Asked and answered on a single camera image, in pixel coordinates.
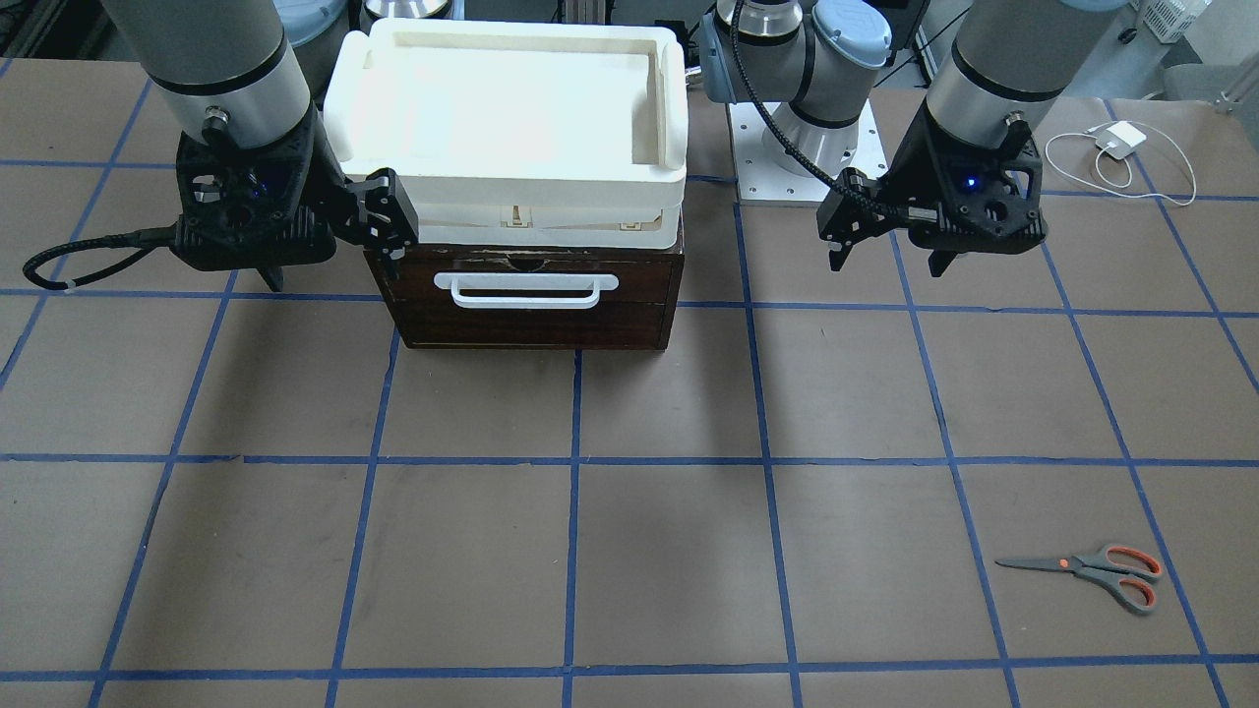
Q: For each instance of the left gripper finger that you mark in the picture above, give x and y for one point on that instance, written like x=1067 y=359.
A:
x=939 y=261
x=837 y=256

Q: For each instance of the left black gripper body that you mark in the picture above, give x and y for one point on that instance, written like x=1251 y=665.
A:
x=913 y=165

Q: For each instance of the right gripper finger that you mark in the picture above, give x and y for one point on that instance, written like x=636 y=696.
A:
x=392 y=271
x=273 y=278

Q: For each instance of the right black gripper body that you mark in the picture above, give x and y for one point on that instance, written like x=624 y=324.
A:
x=323 y=175

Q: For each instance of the orange grey scissors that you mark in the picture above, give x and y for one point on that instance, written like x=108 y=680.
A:
x=1128 y=574

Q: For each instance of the wooden drawer with white handle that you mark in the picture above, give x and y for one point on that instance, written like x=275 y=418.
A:
x=555 y=284

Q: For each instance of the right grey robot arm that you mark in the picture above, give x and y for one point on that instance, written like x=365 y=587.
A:
x=230 y=77

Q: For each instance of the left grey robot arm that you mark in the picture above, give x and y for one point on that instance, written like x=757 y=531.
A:
x=808 y=71

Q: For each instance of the dark wooden drawer cabinet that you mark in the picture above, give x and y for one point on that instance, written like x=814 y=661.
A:
x=614 y=325

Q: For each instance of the white power adapter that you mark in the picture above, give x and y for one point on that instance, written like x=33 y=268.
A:
x=1119 y=139

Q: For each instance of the white plastic tray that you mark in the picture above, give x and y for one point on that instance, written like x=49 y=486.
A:
x=519 y=134

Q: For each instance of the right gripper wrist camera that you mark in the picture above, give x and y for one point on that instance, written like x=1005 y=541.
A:
x=378 y=215

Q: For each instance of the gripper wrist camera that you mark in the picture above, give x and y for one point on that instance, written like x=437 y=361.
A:
x=378 y=215
x=850 y=214

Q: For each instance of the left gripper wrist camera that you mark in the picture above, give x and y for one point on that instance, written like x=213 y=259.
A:
x=850 y=214

